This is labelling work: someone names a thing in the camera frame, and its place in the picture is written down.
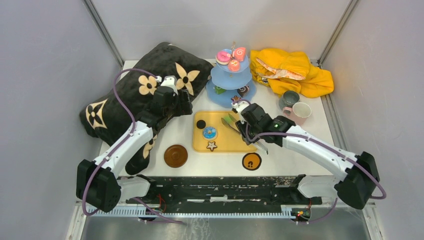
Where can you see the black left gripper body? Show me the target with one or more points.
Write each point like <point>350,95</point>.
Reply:
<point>174,109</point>

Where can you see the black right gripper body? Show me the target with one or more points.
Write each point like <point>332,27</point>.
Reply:
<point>241,127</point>

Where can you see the metal serving tongs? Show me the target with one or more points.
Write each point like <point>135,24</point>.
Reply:
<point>258,145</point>

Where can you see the black sandwich cookie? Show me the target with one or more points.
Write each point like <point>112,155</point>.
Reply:
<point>201,124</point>

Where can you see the green macaron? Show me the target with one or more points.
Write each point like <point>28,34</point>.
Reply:
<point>229,119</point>

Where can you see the chocolate swirl roll cake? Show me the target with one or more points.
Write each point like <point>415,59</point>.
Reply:
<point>243,91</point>

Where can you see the blue frosted donut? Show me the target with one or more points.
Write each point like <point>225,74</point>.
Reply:
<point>209,133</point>

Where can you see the green swirl roll cake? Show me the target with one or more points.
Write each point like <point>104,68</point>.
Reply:
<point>218,90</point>

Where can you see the pink frosted donut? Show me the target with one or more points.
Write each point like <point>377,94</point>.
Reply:
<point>223,57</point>

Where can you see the pink round candy cake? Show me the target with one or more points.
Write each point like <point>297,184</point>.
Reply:
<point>234,65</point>

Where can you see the salmon swirl cake slice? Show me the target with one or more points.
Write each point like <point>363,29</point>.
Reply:
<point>239,54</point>

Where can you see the star cookie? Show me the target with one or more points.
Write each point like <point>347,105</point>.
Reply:
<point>212,146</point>
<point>236,99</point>

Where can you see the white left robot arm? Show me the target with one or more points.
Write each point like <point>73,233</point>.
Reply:
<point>98,184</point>

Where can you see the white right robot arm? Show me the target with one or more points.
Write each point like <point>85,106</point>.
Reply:
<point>354,177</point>

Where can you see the yellow serving tray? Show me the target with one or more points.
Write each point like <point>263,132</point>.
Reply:
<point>227,140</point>

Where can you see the grey mug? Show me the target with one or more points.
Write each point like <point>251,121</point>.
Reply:
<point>288,99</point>

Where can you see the yellow black round coaster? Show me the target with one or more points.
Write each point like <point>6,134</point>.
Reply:
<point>251,161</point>

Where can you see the pink mug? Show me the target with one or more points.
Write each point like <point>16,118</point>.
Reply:
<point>298,113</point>

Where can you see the brown round coaster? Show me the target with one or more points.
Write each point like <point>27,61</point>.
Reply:
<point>175,156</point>

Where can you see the blue three-tier cake stand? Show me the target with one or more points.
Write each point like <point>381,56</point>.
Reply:
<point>231,81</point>

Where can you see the yellow garment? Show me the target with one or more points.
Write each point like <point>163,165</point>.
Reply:
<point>289,71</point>

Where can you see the black floral plush pillow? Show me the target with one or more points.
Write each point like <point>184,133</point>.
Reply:
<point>107,118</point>

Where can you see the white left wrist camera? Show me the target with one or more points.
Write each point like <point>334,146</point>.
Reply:
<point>170,81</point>

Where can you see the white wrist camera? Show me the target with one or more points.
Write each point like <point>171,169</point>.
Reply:
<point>170,81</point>
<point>238,107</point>

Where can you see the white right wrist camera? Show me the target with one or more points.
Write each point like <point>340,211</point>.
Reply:
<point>238,107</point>

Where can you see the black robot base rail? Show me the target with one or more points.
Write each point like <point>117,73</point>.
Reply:
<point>219,195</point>

